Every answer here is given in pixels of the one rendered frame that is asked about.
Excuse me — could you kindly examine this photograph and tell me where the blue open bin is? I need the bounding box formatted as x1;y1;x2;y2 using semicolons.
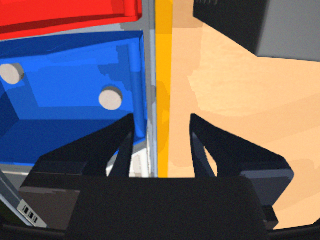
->
0;30;148;166

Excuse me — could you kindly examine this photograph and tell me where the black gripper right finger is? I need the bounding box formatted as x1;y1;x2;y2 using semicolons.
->
189;113;294;207

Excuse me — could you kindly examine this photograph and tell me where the grey metal bin rack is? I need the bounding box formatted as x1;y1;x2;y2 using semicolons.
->
0;0;158;228

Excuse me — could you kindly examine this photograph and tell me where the yellow bar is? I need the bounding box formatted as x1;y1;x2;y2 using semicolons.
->
155;0;173;177

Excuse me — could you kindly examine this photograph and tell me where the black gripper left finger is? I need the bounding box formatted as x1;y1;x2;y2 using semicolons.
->
30;113;135;176

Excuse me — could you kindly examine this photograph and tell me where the olive green case with orange latches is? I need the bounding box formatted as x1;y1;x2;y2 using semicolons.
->
0;199;26;225

